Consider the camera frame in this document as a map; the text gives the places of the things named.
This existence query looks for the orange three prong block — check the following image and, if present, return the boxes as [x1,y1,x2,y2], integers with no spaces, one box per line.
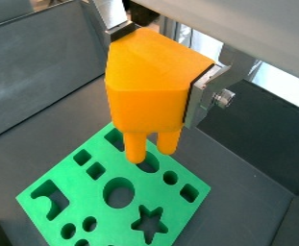
[105,28,215,163]

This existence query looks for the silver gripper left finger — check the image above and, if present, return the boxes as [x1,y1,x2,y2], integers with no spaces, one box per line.
[88,0,136,42]

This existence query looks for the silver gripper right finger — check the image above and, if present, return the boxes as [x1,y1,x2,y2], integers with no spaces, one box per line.
[183,44,258,129]

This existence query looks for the green shape sorter board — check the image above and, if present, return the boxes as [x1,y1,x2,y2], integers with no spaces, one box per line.
[16,125,211,246]

